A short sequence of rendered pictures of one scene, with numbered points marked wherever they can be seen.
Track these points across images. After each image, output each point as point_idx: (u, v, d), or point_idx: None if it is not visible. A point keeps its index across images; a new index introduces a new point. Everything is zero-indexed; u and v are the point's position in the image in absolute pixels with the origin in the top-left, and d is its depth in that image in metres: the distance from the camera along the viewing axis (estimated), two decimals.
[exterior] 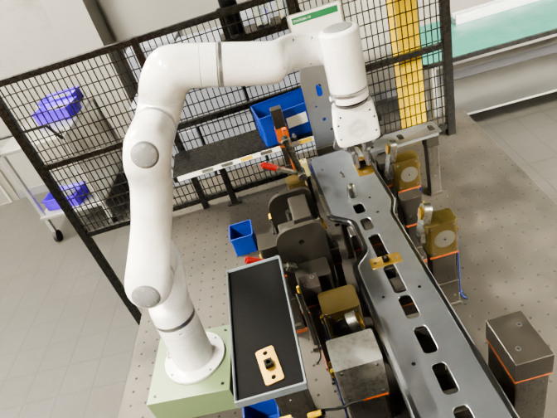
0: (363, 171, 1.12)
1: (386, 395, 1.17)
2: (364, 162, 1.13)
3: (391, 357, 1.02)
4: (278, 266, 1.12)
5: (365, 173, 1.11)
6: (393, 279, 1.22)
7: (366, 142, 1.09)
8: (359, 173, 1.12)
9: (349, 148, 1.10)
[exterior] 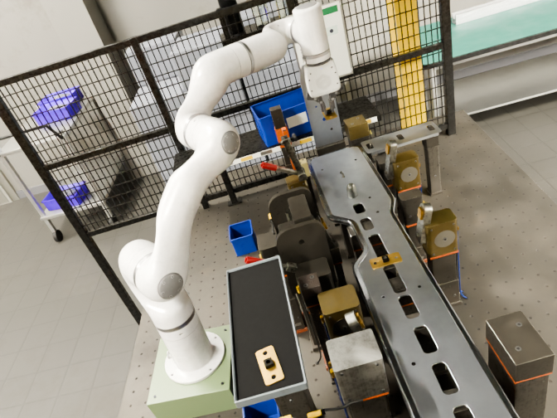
0: (329, 116, 1.49)
1: (386, 395, 1.17)
2: (330, 110, 1.50)
3: (391, 357, 1.02)
4: (278, 266, 1.12)
5: (330, 118, 1.48)
6: (393, 279, 1.22)
7: (331, 93, 1.46)
8: (326, 118, 1.49)
9: (318, 99, 1.47)
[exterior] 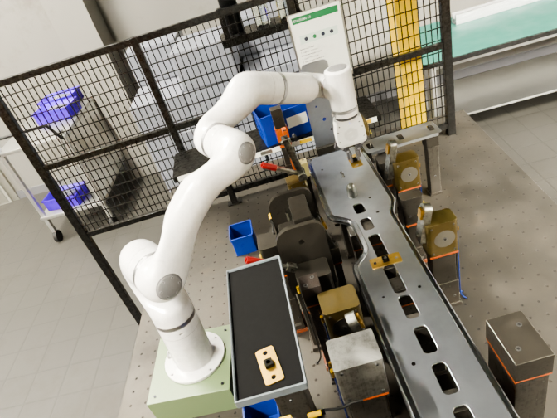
0: (355, 164, 1.60)
1: (386, 395, 1.17)
2: (355, 158, 1.61)
3: (391, 357, 1.02)
4: (278, 266, 1.12)
5: (356, 166, 1.59)
6: (393, 279, 1.22)
7: (357, 143, 1.57)
8: (352, 166, 1.60)
9: (345, 148, 1.58)
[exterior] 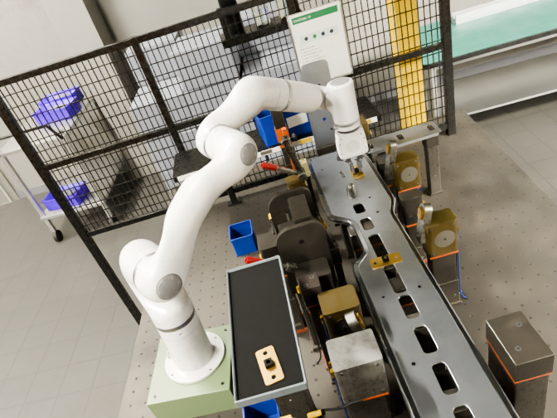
0: (356, 175, 1.63)
1: (386, 395, 1.17)
2: (357, 169, 1.64)
3: (391, 357, 1.02)
4: (278, 266, 1.12)
5: (358, 177, 1.61)
6: (393, 279, 1.22)
7: (359, 155, 1.59)
8: (354, 177, 1.62)
9: (347, 160, 1.60)
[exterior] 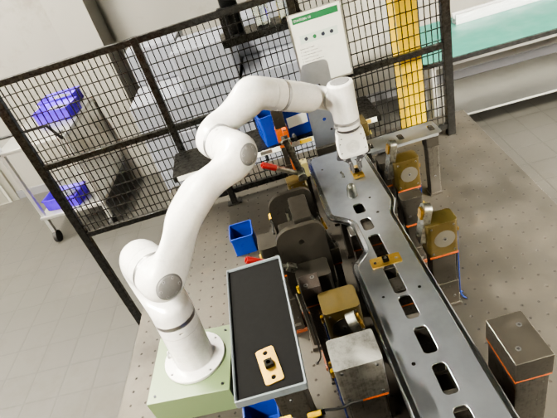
0: (357, 175, 1.62)
1: (386, 395, 1.17)
2: (357, 169, 1.64)
3: (391, 357, 1.02)
4: (278, 266, 1.12)
5: (358, 177, 1.61)
6: (393, 279, 1.22)
7: (359, 155, 1.59)
8: (354, 177, 1.62)
9: (347, 160, 1.60)
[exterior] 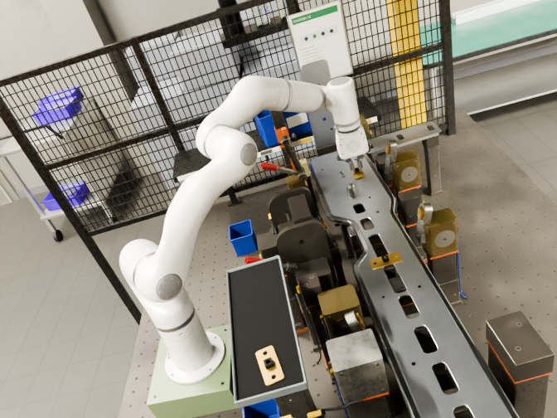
0: (357, 175, 1.62)
1: (386, 395, 1.17)
2: (357, 169, 1.63)
3: (391, 357, 1.02)
4: (278, 266, 1.12)
5: (358, 177, 1.61)
6: (393, 279, 1.22)
7: (359, 155, 1.59)
8: (355, 177, 1.62)
9: (347, 159, 1.60)
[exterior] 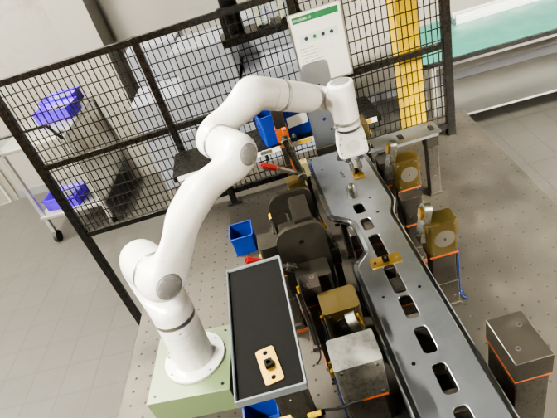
0: (357, 175, 1.62)
1: (386, 395, 1.17)
2: (357, 169, 1.64)
3: (391, 357, 1.02)
4: (278, 266, 1.12)
5: (358, 177, 1.61)
6: (393, 279, 1.22)
7: (359, 155, 1.59)
8: (354, 177, 1.62)
9: (347, 160, 1.60)
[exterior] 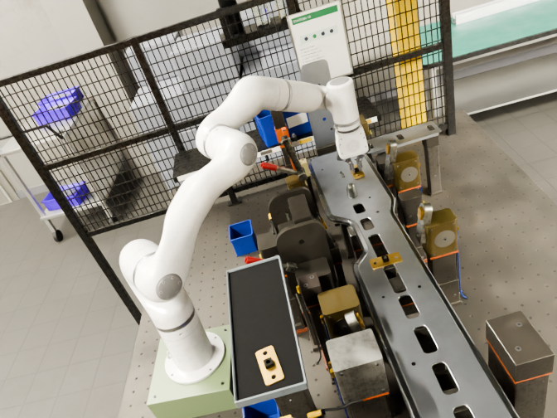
0: (357, 174, 1.62)
1: (386, 395, 1.17)
2: (357, 169, 1.64)
3: (391, 357, 1.02)
4: (278, 266, 1.12)
5: (358, 177, 1.61)
6: (393, 279, 1.22)
7: (359, 155, 1.59)
8: (354, 177, 1.62)
9: (347, 159, 1.60)
